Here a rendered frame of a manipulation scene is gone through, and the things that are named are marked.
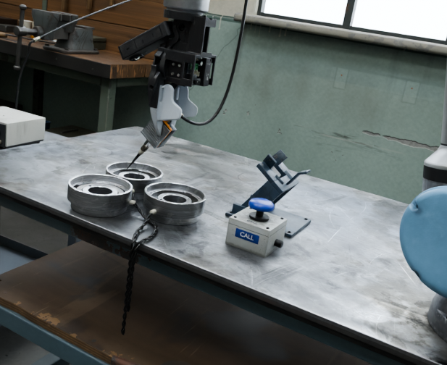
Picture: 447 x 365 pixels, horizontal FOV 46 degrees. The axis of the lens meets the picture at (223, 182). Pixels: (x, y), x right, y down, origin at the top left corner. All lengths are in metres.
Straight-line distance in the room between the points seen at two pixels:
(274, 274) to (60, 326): 0.45
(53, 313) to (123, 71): 1.50
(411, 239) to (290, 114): 1.99
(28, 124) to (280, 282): 1.08
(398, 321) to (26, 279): 0.77
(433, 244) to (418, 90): 1.83
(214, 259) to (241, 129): 1.89
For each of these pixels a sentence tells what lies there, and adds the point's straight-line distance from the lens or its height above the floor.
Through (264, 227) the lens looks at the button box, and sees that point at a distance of 0.80.
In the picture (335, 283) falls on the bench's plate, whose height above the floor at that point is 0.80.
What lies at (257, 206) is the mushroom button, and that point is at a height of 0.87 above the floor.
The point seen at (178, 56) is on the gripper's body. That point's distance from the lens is 0.88.
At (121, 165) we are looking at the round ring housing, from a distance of 1.03.
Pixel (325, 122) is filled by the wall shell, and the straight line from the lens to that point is 2.46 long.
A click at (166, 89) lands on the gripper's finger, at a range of 0.91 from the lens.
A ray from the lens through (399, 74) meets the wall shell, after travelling 2.37.
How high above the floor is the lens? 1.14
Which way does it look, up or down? 18 degrees down
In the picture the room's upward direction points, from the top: 9 degrees clockwise
